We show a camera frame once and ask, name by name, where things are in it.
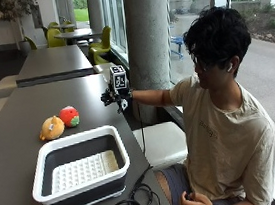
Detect small black object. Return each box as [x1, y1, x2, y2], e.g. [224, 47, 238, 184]
[184, 191, 196, 201]

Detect white cube with black markers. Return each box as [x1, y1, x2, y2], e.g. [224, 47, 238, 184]
[108, 64, 130, 92]

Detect red strawberry soft toy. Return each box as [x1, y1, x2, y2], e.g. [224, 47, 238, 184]
[57, 104, 82, 130]

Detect yellow-green chair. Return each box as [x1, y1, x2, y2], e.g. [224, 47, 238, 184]
[87, 44, 113, 67]
[45, 26, 68, 49]
[46, 21, 60, 30]
[24, 34, 38, 52]
[86, 24, 115, 53]

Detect yellow soft toy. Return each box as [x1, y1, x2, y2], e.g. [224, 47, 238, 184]
[37, 114, 67, 143]

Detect long grey table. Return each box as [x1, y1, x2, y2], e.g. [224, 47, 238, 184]
[11, 42, 95, 89]

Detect concrete column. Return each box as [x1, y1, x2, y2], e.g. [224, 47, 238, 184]
[119, 0, 185, 128]

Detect large round grey table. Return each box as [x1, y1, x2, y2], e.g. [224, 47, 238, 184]
[53, 26, 95, 47]

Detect white studded drain insert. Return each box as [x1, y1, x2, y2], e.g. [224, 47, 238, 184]
[47, 148, 123, 196]

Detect small round grey table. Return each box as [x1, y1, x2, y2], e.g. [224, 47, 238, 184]
[51, 21, 77, 32]

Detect the person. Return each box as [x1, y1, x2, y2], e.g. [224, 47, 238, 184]
[121, 0, 275, 205]

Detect blue outdoor chair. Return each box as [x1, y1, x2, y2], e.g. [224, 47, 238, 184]
[168, 25, 188, 61]

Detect dark glasses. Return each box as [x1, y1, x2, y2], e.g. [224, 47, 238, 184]
[191, 50, 232, 73]

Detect white and grey dish tub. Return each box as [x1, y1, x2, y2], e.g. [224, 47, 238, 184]
[25, 122, 137, 205]

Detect potted indoor tree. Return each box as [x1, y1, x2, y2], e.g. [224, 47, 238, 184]
[0, 0, 49, 60]

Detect thin black glove cable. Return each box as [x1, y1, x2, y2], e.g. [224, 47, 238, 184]
[135, 101, 149, 157]

